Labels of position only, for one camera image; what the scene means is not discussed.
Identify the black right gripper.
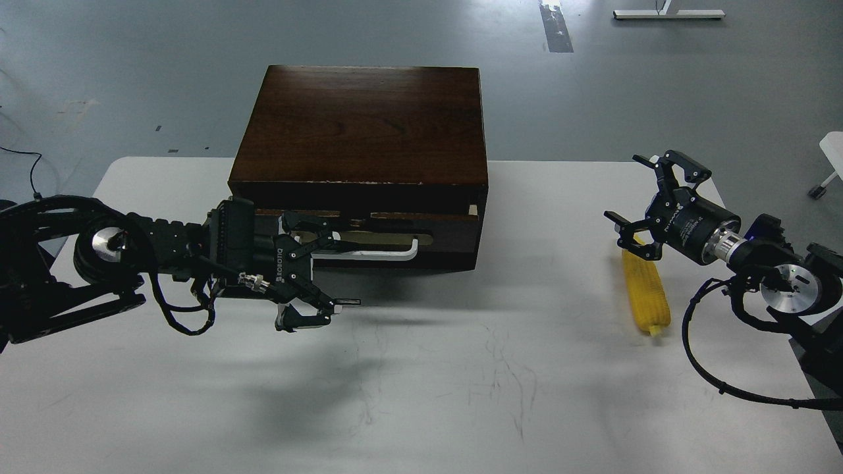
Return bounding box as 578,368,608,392
603,151,742,266

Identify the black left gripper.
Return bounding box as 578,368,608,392
247,211,362,332

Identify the wooden drawer with white handle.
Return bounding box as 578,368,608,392
254,203,480,264

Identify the yellow corn cob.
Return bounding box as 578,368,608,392
621,250,672,337

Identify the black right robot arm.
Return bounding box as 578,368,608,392
605,150,841,411

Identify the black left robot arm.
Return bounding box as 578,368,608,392
1,195,361,346

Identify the dark wooden drawer cabinet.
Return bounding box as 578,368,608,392
228,65,490,274

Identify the white metal stand base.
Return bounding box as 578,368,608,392
613,1,726,20

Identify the black floor tape strip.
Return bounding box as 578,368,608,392
537,1,573,54

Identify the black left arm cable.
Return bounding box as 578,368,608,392
148,270,218,336

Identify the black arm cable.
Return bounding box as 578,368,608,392
681,278,843,411
148,270,218,336

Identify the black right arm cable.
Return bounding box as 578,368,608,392
681,278,843,411

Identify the thin black floor cable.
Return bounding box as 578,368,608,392
0,145,44,200

